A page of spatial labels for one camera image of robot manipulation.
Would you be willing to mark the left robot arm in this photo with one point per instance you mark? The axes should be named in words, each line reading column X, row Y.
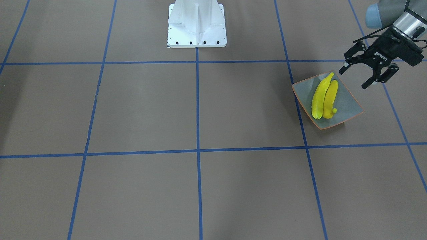
column 399, row 25

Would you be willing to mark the yellow banana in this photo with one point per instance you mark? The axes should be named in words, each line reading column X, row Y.
column 317, row 104
column 329, row 100

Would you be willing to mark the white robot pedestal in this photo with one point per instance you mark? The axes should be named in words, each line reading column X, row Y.
column 196, row 24

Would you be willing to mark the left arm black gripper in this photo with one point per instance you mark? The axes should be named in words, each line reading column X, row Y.
column 383, row 55

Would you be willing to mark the grey square plate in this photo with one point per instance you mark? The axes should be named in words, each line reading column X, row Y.
column 345, row 103

